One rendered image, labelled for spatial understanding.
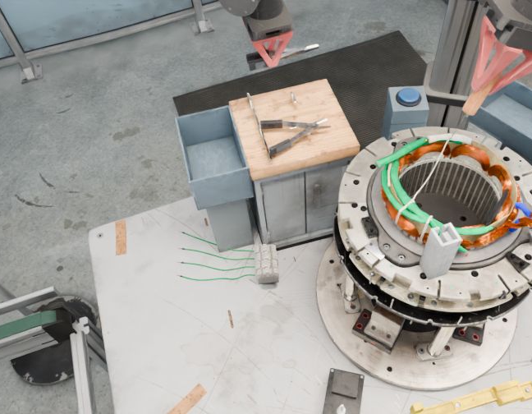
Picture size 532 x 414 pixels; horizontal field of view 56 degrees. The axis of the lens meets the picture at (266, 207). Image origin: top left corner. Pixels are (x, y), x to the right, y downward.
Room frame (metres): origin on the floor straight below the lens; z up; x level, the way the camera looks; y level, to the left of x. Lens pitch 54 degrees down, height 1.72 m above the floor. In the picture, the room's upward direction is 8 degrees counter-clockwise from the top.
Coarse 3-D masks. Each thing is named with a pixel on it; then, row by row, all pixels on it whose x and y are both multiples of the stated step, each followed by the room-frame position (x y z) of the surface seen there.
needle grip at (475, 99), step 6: (492, 84) 0.42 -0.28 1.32; (480, 90) 0.42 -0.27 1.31; (486, 90) 0.42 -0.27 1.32; (474, 96) 0.42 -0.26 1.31; (480, 96) 0.42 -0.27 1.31; (486, 96) 0.42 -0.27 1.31; (468, 102) 0.43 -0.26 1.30; (474, 102) 0.42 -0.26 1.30; (480, 102) 0.42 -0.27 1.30; (462, 108) 0.43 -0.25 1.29; (468, 108) 0.42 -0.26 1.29; (474, 108) 0.42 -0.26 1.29; (468, 114) 0.42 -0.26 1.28; (474, 114) 0.42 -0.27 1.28
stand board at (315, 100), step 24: (264, 96) 0.75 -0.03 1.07; (288, 96) 0.74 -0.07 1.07; (312, 96) 0.73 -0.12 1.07; (240, 120) 0.69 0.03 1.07; (288, 120) 0.67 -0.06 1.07; (312, 120) 0.66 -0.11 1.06; (336, 120) 0.65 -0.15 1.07; (312, 144) 0.60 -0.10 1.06; (336, 144) 0.60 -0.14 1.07; (264, 168) 0.56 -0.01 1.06; (288, 168) 0.57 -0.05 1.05
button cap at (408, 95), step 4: (408, 88) 0.74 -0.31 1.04; (412, 88) 0.73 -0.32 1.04; (400, 92) 0.73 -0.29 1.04; (404, 92) 0.73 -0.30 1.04; (408, 92) 0.72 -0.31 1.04; (412, 92) 0.72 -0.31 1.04; (416, 92) 0.72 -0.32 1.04; (400, 96) 0.72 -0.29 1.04; (404, 96) 0.71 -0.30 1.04; (408, 96) 0.71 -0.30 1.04; (412, 96) 0.71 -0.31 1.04; (416, 96) 0.71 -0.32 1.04; (400, 100) 0.71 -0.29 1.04; (404, 100) 0.71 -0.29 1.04; (408, 100) 0.70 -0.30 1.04; (412, 100) 0.70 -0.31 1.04; (416, 100) 0.70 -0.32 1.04
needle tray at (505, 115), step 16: (496, 96) 0.69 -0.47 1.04; (512, 96) 0.69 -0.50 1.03; (528, 96) 0.66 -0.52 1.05; (480, 112) 0.63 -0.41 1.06; (496, 112) 0.66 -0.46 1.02; (512, 112) 0.65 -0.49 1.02; (528, 112) 0.65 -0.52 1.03; (480, 128) 0.62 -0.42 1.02; (496, 128) 0.60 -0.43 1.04; (512, 128) 0.58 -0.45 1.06; (528, 128) 0.61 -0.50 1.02; (512, 144) 0.57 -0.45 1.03; (528, 144) 0.55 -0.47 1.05; (528, 160) 0.55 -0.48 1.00
